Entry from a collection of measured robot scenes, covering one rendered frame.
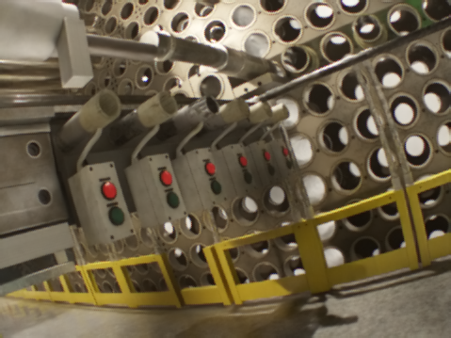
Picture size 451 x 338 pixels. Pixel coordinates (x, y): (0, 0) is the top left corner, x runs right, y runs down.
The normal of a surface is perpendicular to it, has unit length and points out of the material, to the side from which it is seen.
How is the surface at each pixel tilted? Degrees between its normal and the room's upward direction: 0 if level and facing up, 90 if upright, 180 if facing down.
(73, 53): 90
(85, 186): 90
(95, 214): 90
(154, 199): 90
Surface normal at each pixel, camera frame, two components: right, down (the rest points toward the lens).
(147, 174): -0.54, 0.11
